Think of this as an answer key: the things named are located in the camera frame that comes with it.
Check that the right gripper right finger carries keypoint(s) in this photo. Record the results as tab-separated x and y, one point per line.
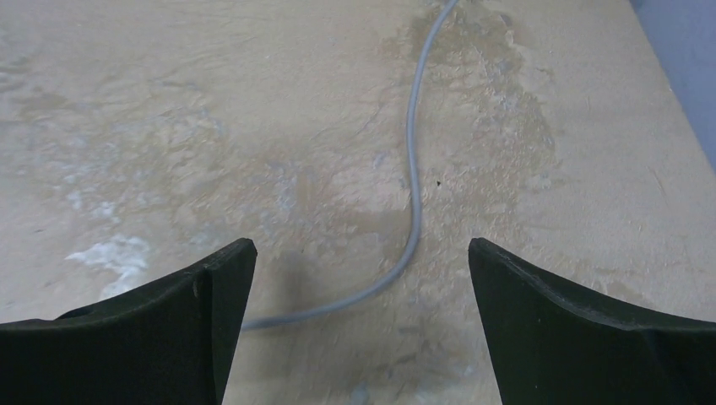
554	341

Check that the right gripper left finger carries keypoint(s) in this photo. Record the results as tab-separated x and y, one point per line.
170	341

